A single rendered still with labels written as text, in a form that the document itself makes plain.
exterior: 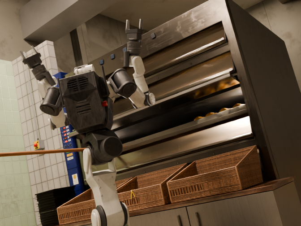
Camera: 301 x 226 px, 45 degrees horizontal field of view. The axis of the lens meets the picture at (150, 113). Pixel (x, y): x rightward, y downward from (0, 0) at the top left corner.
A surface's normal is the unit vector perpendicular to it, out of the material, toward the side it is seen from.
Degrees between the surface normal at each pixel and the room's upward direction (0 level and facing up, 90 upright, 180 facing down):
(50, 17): 90
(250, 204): 90
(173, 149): 70
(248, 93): 90
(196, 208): 90
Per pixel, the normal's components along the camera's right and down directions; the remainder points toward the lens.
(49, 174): -0.57, -0.04
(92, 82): -0.14, -0.16
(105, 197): 0.43, -0.38
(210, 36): -0.61, -0.36
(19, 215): 0.80, -0.29
